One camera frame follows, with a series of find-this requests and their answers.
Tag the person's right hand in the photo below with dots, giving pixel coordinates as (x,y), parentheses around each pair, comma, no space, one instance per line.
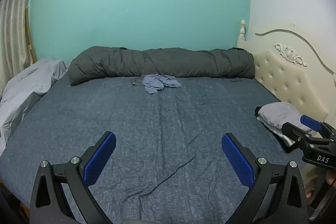
(331,180)

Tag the wooden frame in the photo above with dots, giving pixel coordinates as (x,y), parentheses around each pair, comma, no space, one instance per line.
(29,35)

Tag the blue patterned bedspread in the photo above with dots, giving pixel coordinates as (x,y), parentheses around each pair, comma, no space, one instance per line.
(157,121)

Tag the cream tufted headboard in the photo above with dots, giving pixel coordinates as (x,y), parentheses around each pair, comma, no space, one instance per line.
(288,77)

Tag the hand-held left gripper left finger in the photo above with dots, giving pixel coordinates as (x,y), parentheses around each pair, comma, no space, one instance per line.
(101,158)

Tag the folded black garment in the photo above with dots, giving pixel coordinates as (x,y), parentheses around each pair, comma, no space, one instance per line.
(258,110)

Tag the light grey blanket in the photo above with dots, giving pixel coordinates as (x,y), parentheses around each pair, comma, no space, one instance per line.
(23,92)

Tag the pale checked shorts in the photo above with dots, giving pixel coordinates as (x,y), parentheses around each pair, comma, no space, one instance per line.
(160,83)

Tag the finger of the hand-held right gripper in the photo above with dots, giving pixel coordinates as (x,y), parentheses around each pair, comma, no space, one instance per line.
(311,121)
(295,132)

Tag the cream curtain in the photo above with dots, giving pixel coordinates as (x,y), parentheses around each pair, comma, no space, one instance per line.
(13,29)

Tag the folded pale grey garment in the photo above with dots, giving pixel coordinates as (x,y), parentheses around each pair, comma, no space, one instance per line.
(278,133)

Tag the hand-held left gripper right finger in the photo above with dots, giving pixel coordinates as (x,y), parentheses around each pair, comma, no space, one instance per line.
(237,163)

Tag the rolled dark grey duvet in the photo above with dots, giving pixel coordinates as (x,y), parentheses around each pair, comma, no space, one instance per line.
(157,64)

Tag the folded white garment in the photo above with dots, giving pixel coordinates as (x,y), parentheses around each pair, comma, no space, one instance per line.
(281,113)

